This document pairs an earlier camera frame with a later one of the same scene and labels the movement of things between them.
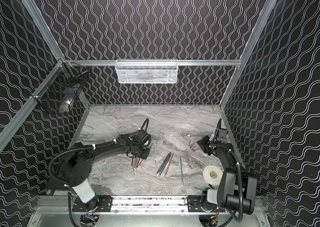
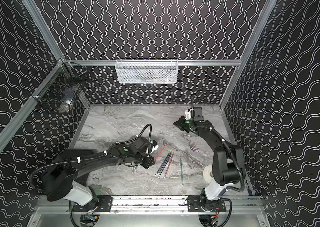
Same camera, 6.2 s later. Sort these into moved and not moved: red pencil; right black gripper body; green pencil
Moved: right black gripper body
Not moved: green pencil; red pencil
